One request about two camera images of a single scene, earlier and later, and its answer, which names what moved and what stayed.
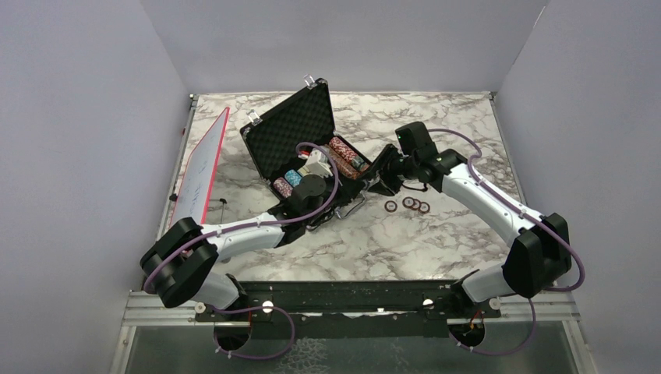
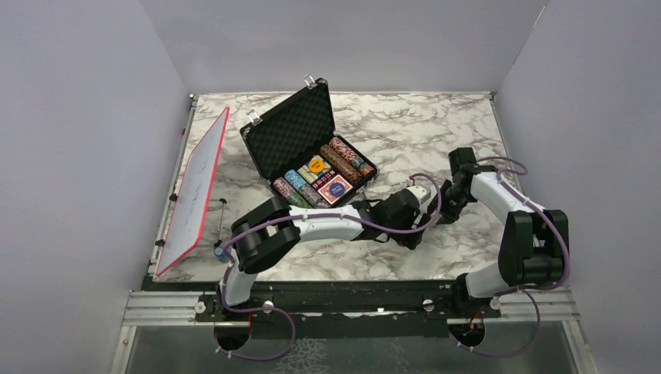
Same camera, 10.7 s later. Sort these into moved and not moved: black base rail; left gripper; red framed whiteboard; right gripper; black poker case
Moved: left gripper; right gripper
Not moved: black poker case; black base rail; red framed whiteboard
